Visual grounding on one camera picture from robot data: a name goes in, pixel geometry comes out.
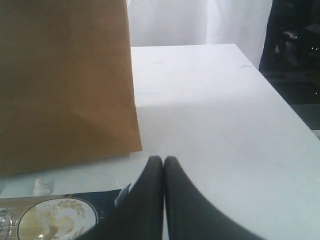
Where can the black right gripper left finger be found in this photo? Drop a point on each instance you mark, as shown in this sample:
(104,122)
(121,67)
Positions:
(140,215)

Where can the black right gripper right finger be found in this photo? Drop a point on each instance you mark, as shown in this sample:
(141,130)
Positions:
(190,216)

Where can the large brown paper bag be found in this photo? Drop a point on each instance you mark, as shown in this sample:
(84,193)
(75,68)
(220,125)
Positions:
(66,84)

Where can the spaghetti packet dark blue ends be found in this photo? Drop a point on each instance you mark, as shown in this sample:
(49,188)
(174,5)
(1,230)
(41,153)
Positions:
(56,217)

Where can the white backdrop curtain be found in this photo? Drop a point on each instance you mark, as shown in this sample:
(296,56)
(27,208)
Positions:
(200,22)

